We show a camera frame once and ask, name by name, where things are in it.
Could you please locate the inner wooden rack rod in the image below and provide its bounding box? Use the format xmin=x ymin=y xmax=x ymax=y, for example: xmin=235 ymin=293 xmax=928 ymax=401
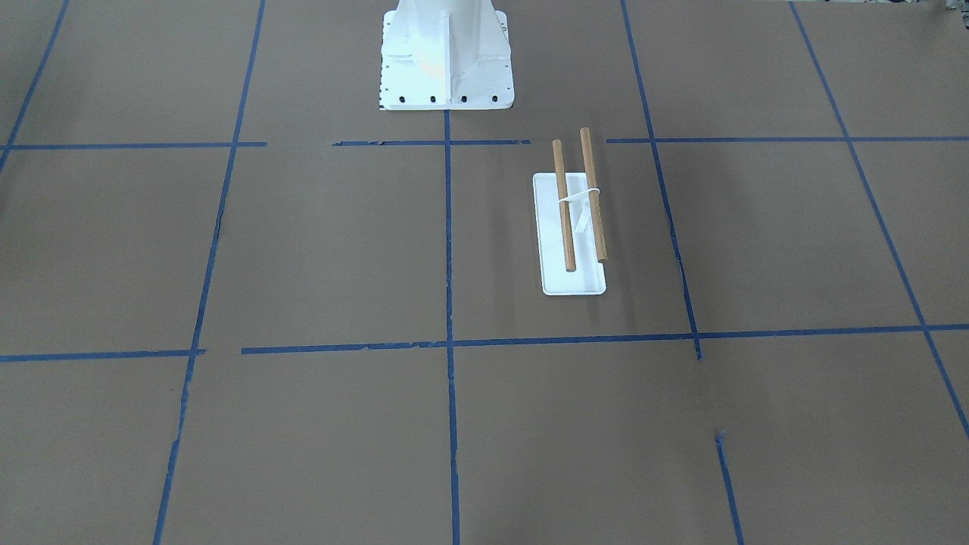
xmin=551 ymin=139 xmax=577 ymax=273

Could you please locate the wooden rack rod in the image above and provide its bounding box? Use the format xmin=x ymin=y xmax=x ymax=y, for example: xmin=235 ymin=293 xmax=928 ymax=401
xmin=551 ymin=139 xmax=577 ymax=273
xmin=579 ymin=126 xmax=609 ymax=263

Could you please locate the white towel rack base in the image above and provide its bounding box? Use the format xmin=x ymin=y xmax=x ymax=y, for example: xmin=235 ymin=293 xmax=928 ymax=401
xmin=532 ymin=172 xmax=606 ymax=296

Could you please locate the outer wooden rack rod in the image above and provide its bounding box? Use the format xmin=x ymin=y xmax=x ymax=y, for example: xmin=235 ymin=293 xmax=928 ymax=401
xmin=579 ymin=126 xmax=609 ymax=263

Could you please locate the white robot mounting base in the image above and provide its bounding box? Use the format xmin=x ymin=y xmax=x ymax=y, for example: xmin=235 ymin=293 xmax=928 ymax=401
xmin=379 ymin=1 xmax=516 ymax=111

